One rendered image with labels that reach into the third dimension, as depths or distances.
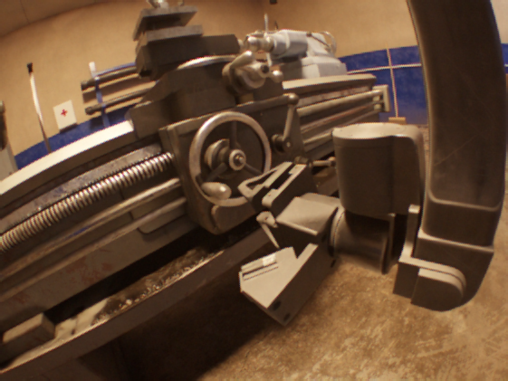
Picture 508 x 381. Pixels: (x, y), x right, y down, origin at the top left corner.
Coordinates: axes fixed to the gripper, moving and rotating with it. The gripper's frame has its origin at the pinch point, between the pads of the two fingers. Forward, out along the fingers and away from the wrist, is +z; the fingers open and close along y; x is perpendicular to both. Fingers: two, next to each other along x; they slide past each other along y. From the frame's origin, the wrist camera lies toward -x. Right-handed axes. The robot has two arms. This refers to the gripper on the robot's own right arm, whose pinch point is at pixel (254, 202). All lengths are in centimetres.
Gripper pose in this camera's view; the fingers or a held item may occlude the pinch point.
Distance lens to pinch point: 32.0
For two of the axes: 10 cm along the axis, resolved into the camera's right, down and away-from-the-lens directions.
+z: -6.2, -1.5, 7.7
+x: 6.6, -6.3, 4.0
